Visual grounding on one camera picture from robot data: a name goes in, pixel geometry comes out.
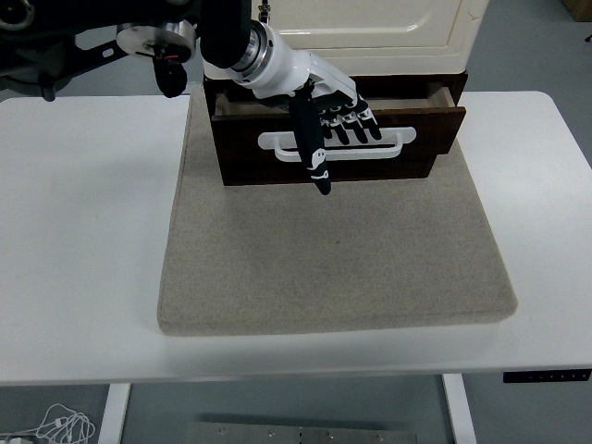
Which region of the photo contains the white tangled cable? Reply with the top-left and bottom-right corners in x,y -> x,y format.
34,402 -> 97,444

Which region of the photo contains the beige fabric mat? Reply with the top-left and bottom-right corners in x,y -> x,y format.
156,85 -> 518,338

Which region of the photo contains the white and black hand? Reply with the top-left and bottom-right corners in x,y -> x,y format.
233,22 -> 383,197

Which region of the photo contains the dark drawer with white handle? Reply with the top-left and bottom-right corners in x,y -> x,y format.
211,81 -> 467,176

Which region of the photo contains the dark wooden drawer housing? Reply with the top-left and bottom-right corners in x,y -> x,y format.
203,68 -> 469,187

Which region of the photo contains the black table control panel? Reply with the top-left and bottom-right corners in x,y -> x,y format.
502,368 -> 592,385

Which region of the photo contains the brown cardboard box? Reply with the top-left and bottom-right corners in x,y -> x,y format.
561,0 -> 592,22

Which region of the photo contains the cream plastic cabinet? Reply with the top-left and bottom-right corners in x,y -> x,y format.
203,0 -> 489,80

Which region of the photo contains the white table leg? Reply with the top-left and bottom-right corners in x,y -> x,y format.
441,373 -> 477,444
96,382 -> 133,444

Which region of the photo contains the grey metal plate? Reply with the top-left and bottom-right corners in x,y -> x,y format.
187,421 -> 420,444

